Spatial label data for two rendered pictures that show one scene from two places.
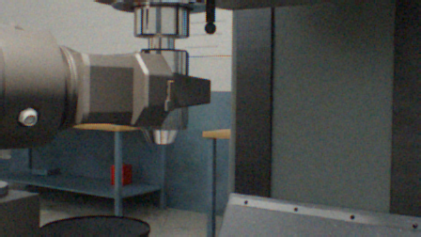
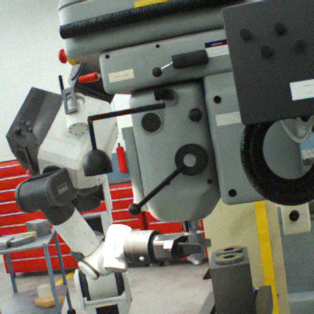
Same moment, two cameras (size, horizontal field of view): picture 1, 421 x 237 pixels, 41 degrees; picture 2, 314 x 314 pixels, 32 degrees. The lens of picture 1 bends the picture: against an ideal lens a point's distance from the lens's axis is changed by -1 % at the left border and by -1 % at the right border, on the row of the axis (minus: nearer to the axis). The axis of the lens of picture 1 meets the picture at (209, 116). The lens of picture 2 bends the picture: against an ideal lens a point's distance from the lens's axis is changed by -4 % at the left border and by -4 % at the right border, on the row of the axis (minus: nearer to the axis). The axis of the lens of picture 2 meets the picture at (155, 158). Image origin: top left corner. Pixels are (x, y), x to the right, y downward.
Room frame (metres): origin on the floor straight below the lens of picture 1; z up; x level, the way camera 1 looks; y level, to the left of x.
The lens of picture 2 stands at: (0.00, -1.23, 1.54)
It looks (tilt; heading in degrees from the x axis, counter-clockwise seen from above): 3 degrees down; 71
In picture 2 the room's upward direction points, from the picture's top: 10 degrees counter-clockwise
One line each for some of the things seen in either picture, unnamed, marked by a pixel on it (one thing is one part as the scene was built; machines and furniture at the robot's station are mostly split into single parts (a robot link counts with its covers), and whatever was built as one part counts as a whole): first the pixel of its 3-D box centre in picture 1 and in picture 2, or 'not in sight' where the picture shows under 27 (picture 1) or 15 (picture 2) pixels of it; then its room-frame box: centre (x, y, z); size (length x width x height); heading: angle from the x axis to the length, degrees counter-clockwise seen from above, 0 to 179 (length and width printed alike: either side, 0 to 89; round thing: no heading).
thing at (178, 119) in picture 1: (161, 94); (195, 247); (0.49, 0.04, 1.23); 0.05 x 0.05 x 0.06
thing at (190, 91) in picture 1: (182, 90); (188, 249); (0.47, 0.02, 1.23); 0.06 x 0.02 x 0.03; 130
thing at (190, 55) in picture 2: not in sight; (179, 64); (0.47, -0.11, 1.66); 0.12 x 0.04 x 0.04; 146
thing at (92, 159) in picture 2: not in sight; (97, 161); (0.31, 0.13, 1.48); 0.07 x 0.07 x 0.06
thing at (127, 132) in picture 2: not in sight; (137, 168); (0.40, 0.10, 1.44); 0.04 x 0.04 x 0.21; 56
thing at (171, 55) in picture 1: (161, 55); (193, 234); (0.49, 0.04, 1.26); 0.05 x 0.05 x 0.01
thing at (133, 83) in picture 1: (62, 91); (162, 247); (0.43, 0.11, 1.23); 0.13 x 0.12 x 0.10; 40
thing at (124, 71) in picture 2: not in sight; (181, 63); (0.52, 0.02, 1.68); 0.34 x 0.24 x 0.10; 146
